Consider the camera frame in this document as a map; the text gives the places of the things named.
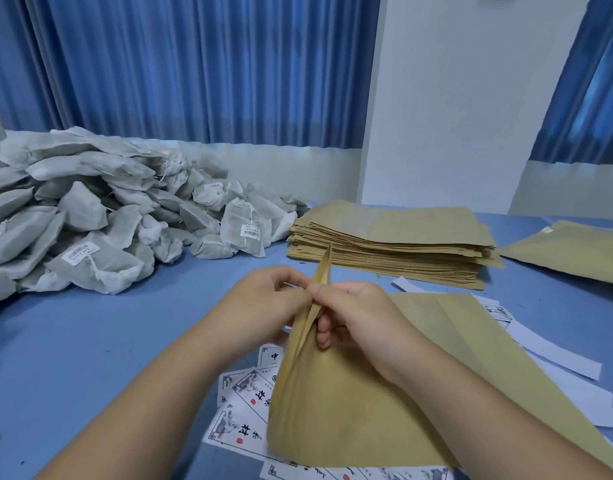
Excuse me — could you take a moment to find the person's right hand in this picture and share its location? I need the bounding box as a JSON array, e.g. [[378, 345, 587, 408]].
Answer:
[[309, 282, 440, 391]]

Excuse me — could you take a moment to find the person's left hand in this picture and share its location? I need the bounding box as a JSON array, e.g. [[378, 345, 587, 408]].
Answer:
[[213, 266, 313, 356]]

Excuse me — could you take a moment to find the brown kraft paper bag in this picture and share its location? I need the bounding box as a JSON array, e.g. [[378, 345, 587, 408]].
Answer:
[[266, 243, 613, 470]]

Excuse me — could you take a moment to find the person's right forearm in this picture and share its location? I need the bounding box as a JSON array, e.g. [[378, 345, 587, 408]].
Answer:
[[386, 342, 613, 480]]

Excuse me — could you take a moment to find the person's left forearm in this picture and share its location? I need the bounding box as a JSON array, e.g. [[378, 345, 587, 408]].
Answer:
[[36, 317, 267, 480]]

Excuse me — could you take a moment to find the printed white label sheet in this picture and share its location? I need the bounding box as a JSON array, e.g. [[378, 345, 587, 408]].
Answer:
[[217, 366, 283, 411], [202, 406, 273, 461], [259, 457, 454, 480], [474, 295, 513, 326], [258, 344, 286, 369]]

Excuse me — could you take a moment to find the white paper strip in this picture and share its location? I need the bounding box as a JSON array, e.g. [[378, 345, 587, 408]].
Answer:
[[529, 352, 613, 429], [505, 319, 603, 381], [391, 276, 439, 294]]

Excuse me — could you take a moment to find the stack of kraft paper bags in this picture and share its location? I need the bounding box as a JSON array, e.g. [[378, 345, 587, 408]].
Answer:
[[286, 199, 505, 292]]

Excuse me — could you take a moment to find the pile of white sachets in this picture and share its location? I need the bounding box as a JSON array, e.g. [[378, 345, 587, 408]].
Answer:
[[0, 126, 312, 313]]

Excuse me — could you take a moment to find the flat kraft paper pouch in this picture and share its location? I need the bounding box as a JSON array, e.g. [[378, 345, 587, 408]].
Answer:
[[498, 220, 613, 287]]

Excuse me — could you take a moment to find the wide blue curtain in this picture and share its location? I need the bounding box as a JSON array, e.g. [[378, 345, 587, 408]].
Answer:
[[0, 0, 383, 150]]

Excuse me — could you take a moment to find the narrow blue curtain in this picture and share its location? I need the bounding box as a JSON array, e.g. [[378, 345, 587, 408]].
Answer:
[[528, 0, 613, 167]]

